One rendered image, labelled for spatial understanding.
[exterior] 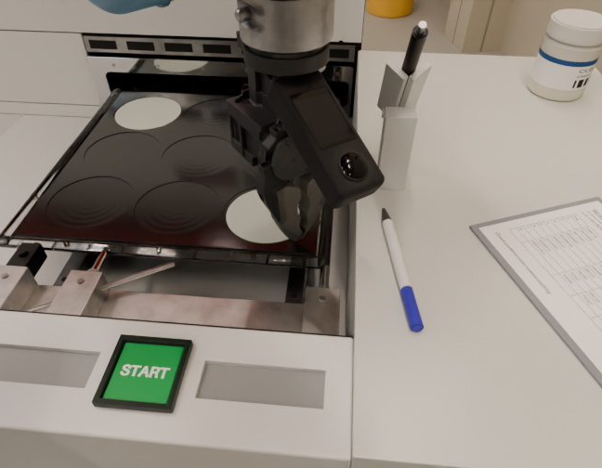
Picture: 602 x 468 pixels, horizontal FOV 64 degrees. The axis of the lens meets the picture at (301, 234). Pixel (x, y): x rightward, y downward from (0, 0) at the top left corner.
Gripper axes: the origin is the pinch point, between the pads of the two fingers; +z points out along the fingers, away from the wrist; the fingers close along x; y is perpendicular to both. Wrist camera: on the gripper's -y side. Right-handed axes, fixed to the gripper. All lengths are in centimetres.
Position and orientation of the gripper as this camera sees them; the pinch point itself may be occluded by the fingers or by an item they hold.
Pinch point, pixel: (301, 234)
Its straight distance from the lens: 51.6
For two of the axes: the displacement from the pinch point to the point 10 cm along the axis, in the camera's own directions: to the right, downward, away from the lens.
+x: -8.1, 4.0, -4.2
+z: 0.0, 7.2, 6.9
